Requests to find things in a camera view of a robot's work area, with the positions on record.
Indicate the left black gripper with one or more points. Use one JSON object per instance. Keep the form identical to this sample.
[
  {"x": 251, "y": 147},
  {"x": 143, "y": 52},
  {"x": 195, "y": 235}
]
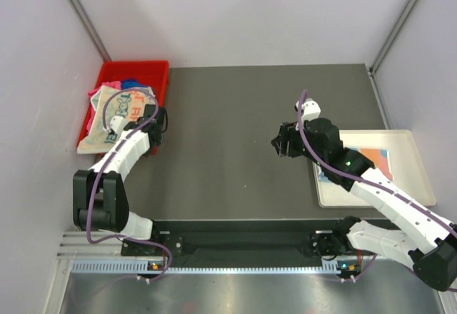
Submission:
[{"x": 148, "y": 151}]

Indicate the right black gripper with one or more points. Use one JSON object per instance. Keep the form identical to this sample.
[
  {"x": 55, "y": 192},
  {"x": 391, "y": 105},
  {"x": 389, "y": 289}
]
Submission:
[{"x": 288, "y": 133}]

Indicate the beige rabbit letter towel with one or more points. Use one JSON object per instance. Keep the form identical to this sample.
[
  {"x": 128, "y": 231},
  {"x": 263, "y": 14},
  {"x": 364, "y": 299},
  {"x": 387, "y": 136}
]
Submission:
[{"x": 112, "y": 111}]

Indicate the blue polka dot towel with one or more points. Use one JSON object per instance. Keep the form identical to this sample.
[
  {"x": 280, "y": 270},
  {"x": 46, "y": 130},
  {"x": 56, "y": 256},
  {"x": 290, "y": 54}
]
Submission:
[{"x": 378, "y": 160}]

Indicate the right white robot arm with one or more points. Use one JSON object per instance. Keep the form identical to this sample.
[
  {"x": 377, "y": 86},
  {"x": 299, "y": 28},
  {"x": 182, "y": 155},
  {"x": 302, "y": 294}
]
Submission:
[{"x": 436, "y": 269}]

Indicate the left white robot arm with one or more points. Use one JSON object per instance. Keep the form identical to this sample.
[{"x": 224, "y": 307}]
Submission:
[{"x": 99, "y": 196}]

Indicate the dark blue towel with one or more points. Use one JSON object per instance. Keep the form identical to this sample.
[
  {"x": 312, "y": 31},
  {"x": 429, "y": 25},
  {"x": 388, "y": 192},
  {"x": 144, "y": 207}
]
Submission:
[{"x": 133, "y": 85}]

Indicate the red plastic bin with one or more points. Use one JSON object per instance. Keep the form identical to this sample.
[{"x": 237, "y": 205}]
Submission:
[{"x": 151, "y": 73}]

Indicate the pink towel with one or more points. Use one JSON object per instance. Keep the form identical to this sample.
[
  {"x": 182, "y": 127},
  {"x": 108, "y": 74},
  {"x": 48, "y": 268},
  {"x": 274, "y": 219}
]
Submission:
[{"x": 97, "y": 99}]

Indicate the white plastic tray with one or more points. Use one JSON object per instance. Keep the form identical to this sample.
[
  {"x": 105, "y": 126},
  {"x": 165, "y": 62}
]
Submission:
[{"x": 406, "y": 166}]

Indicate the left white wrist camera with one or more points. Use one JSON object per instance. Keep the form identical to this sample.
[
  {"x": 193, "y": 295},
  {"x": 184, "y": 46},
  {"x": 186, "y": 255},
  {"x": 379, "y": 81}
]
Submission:
[{"x": 116, "y": 125}]

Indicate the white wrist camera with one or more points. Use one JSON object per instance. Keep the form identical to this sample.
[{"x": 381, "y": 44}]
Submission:
[
  {"x": 116, "y": 125},
  {"x": 310, "y": 110}
]

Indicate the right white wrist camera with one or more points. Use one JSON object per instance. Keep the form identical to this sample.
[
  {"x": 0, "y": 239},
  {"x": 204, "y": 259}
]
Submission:
[{"x": 310, "y": 110}]

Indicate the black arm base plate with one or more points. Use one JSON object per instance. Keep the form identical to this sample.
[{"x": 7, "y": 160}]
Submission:
[{"x": 251, "y": 242}]

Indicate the aluminium frame rail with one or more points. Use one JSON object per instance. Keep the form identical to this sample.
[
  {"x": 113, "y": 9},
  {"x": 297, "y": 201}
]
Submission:
[{"x": 89, "y": 244}]

